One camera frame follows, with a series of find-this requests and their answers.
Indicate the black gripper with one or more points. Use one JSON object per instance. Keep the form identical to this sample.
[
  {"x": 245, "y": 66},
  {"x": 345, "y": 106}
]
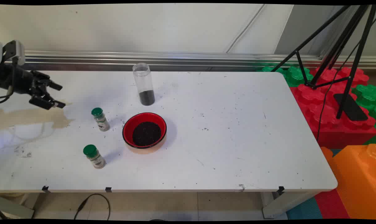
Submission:
[{"x": 16, "y": 79}]

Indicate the clear plastic jar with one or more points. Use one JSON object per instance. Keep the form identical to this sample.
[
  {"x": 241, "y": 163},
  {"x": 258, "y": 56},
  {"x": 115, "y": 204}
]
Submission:
[{"x": 143, "y": 81}]

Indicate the green cap spice bottle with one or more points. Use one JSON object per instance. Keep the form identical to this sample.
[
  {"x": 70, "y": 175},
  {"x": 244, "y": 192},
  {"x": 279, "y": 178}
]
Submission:
[
  {"x": 102, "y": 123},
  {"x": 96, "y": 160}
]

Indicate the red bowl black rim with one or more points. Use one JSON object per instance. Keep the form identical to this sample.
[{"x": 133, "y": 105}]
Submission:
[{"x": 128, "y": 124}]

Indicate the dark grains heap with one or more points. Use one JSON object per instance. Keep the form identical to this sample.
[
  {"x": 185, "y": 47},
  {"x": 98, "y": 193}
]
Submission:
[{"x": 146, "y": 133}]

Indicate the grey metal base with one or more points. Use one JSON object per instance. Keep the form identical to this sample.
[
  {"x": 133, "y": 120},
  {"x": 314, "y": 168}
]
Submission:
[{"x": 15, "y": 210}]

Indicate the green foam block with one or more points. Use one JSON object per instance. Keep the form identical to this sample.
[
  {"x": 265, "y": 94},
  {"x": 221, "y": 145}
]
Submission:
[
  {"x": 295, "y": 76},
  {"x": 368, "y": 96}
]

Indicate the white table leg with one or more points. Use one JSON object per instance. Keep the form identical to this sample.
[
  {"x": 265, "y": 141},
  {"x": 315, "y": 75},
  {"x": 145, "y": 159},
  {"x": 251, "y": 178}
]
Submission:
[{"x": 284, "y": 205}]

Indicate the teal floor mat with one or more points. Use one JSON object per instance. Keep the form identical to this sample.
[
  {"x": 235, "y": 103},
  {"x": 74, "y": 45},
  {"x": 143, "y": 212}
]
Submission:
[{"x": 304, "y": 210}]

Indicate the red foam block stack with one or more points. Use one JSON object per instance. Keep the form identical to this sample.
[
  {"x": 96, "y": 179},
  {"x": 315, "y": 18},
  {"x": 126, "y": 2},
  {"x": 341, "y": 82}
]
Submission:
[{"x": 331, "y": 124}]

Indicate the black flat plate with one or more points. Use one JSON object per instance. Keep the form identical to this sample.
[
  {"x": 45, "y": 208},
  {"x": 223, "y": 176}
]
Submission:
[{"x": 351, "y": 109}]

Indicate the red floor mat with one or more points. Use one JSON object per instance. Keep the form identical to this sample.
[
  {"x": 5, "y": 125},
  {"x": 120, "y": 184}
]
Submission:
[{"x": 331, "y": 205}]

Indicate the black tripod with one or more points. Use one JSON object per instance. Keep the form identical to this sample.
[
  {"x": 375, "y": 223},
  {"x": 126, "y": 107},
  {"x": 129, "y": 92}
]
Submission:
[{"x": 360, "y": 46}]

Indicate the orange foam block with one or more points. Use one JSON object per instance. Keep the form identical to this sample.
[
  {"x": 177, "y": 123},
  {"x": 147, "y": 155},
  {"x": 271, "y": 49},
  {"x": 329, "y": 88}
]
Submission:
[{"x": 355, "y": 177}]

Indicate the white silver wrist camera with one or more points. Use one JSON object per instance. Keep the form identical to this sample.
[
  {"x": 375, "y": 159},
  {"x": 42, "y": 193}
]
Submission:
[{"x": 18, "y": 49}]

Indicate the aluminium wall rail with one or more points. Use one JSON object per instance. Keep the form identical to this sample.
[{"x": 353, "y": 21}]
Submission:
[{"x": 206, "y": 59}]

